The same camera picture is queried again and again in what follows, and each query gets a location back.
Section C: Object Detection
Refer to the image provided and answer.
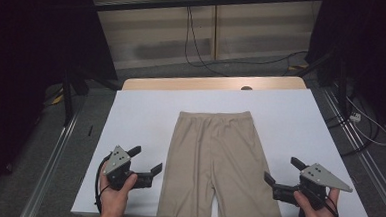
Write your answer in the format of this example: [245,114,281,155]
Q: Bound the yellow floor tape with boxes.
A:
[50,92,65,107]
[287,61,310,74]

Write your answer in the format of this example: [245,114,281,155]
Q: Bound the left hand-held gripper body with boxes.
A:
[102,144,141,192]

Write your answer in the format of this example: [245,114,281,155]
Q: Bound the white cable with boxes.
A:
[343,95,386,148]

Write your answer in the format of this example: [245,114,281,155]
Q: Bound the aluminium floor rail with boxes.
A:
[18,105,83,217]
[314,85,386,217]

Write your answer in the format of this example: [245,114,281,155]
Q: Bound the black floor cables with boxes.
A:
[323,89,384,160]

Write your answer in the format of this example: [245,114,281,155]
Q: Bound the black horizontal metal bar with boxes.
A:
[93,0,322,24]

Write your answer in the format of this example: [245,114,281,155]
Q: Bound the black hanging cable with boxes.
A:
[182,0,312,82]

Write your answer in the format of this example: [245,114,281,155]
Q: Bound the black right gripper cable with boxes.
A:
[323,194,347,217]

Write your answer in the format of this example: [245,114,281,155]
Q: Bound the beige pants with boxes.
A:
[155,106,290,217]

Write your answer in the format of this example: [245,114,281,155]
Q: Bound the black metal stand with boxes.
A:
[293,43,352,113]
[59,65,125,131]

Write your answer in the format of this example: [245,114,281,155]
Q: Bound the white table cover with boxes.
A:
[69,76,378,217]

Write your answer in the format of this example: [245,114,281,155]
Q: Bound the black curtain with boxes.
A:
[0,0,124,212]
[302,0,386,137]

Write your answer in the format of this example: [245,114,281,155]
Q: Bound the person's left hand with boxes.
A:
[96,165,139,217]

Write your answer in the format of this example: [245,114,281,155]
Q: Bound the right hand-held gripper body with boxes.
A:
[294,161,355,217]

